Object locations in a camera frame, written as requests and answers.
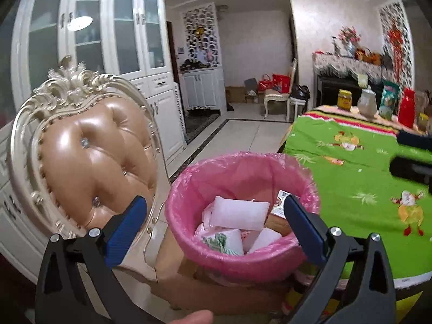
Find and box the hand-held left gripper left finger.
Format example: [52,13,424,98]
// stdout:
[35,195,149,324]

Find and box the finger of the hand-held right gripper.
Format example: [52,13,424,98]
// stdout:
[396,131,432,150]
[388,155,432,188]

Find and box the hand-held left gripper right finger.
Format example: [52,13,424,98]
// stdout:
[283,195,397,324]

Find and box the beige carton box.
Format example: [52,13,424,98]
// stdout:
[265,189,295,237]

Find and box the white foam block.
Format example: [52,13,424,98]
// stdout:
[246,228,283,254]
[202,196,271,232]

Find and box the white foam sheet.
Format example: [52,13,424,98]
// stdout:
[223,229,244,256]

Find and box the pink lined trash bin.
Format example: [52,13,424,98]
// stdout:
[165,153,320,282]

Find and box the green white wrapper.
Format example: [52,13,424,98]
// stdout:
[202,233,230,254]

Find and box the person's left hand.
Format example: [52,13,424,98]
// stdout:
[168,310,214,324]

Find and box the red thermos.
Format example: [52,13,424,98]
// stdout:
[398,88,416,128]

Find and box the green snack bag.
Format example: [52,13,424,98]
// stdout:
[379,80,400,120]

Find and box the green printed tablecloth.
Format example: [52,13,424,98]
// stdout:
[282,104,432,289]

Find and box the white ceramic teapot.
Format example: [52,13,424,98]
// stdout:
[357,85,378,119]

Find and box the yellow label jar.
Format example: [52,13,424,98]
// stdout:
[338,89,352,110]

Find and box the ornate tufted leather chair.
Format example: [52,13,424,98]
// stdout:
[7,56,176,282]

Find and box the brown cardboard box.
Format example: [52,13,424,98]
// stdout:
[148,224,298,314]

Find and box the black piano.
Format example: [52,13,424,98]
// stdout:
[317,74,385,109]

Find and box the tall white lattice screen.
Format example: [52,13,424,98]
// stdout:
[378,0,416,92]

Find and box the floral lace piano cloth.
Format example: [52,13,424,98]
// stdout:
[312,52,395,82]

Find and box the flower vase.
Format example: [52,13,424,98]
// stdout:
[338,26,362,57]

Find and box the black bag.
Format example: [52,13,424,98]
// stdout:
[291,85,310,101]

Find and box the dark doormat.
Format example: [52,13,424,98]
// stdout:
[185,113,220,144]

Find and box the white dining chair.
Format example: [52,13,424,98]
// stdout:
[264,57,299,122]

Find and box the large red gift bag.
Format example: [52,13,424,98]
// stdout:
[272,73,291,93]

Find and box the open cardboard box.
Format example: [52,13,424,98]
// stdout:
[225,78,267,103]

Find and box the small white cabinet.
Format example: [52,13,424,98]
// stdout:
[180,67,226,115]

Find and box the dark wooden door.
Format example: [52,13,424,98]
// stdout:
[167,22,184,85]

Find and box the tall white glass cabinet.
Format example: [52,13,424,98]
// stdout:
[0,0,188,284]

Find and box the white lattice cabinet screen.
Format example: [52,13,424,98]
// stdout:
[182,3,218,70]

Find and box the red knot wall decoration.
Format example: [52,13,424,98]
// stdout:
[387,23,404,83]

